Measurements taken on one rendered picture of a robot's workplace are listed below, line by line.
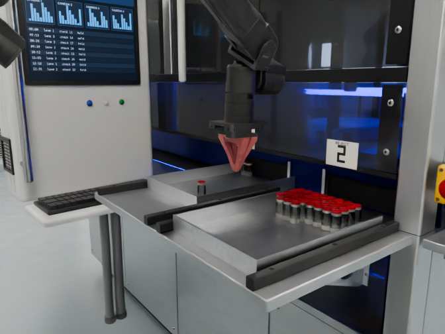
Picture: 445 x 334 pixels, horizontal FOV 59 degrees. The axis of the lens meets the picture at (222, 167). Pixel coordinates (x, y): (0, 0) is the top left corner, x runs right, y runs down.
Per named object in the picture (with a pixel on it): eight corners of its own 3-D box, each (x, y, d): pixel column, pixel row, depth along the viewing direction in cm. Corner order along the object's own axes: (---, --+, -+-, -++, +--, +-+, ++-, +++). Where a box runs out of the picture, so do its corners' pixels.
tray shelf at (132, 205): (228, 174, 138) (228, 169, 138) (430, 234, 84) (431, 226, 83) (94, 198, 110) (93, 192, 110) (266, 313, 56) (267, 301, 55)
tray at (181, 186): (238, 171, 134) (238, 162, 133) (295, 187, 114) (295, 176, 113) (147, 187, 114) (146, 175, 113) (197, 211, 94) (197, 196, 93)
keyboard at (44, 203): (145, 183, 149) (145, 177, 148) (165, 191, 138) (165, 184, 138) (33, 205, 123) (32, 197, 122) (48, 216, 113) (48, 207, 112)
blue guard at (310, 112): (85, 113, 232) (82, 82, 228) (397, 173, 80) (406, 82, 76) (83, 113, 231) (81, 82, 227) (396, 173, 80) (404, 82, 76)
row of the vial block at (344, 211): (287, 208, 95) (287, 189, 94) (349, 230, 81) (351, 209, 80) (280, 210, 94) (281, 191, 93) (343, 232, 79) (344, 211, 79)
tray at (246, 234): (289, 201, 101) (289, 188, 100) (381, 232, 80) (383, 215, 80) (173, 230, 81) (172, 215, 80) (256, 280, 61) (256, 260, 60)
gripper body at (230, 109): (267, 131, 78) (269, 93, 77) (231, 134, 71) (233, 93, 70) (243, 127, 83) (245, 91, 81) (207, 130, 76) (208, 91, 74)
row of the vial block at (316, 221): (280, 210, 94) (281, 191, 93) (343, 232, 79) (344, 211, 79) (273, 211, 92) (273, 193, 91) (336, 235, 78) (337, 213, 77)
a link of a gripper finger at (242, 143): (264, 171, 80) (267, 125, 78) (240, 176, 75) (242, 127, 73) (240, 165, 84) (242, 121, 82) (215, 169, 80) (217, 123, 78)
